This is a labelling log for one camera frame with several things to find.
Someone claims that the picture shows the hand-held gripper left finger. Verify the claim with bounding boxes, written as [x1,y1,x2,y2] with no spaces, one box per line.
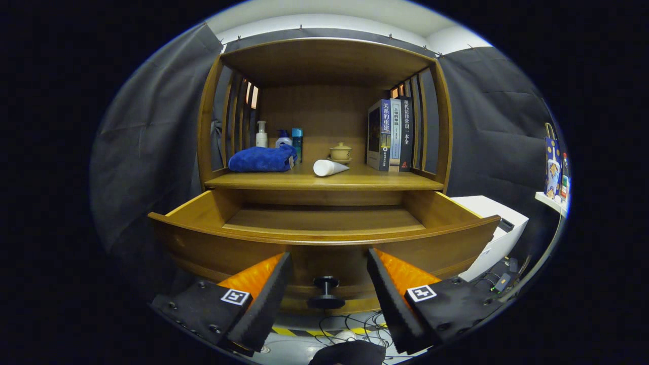
[151,252,293,354]

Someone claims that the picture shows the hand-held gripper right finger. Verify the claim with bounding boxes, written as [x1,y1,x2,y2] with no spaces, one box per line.
[367,247,505,355]

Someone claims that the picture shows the black drawer knob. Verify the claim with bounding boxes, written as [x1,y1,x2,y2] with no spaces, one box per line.
[308,276,346,310]

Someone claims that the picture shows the wooden drawer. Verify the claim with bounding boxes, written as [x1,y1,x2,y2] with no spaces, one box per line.
[148,189,501,315]

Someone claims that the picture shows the white and green tube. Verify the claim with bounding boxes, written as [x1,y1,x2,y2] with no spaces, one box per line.
[313,159,350,177]

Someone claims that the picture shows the wooden countertop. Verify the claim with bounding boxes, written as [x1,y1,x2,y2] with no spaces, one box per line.
[204,162,445,192]

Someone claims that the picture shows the wooden cabinet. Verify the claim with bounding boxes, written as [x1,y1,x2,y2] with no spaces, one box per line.
[197,37,453,207]

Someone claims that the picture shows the yellow black floor tape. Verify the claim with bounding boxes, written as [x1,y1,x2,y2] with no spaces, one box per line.
[271,324,391,338]

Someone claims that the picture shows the person's dark clothing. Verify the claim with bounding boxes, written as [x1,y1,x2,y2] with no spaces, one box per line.
[308,340,387,365]

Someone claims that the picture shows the white box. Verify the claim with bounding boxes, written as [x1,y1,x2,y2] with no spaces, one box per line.
[449,195,529,283]

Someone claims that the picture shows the blue folded towel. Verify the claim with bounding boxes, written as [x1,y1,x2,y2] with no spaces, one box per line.
[228,144,299,173]

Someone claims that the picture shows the beige lidded teacup with saucer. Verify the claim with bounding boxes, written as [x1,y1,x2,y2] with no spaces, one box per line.
[328,142,353,165]

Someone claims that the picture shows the pale spine book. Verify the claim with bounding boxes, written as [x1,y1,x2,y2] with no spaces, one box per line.
[388,98,403,172]

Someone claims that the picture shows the black spine book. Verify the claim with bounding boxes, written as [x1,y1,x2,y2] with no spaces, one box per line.
[399,96,414,172]

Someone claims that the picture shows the black backdrop cloth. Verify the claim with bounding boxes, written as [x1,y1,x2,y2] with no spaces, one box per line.
[91,23,563,305]

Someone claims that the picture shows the patterned paper cup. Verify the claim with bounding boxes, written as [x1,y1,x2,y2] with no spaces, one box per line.
[547,159,561,199]

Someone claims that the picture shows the blue dotted gift bag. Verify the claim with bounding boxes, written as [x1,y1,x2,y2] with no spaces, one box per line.
[544,123,562,198]

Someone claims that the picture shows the black floor cables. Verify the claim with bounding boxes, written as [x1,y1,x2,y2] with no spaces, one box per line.
[317,312,406,363]

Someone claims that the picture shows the white wall shelf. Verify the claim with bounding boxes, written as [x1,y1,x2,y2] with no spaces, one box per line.
[535,191,568,218]

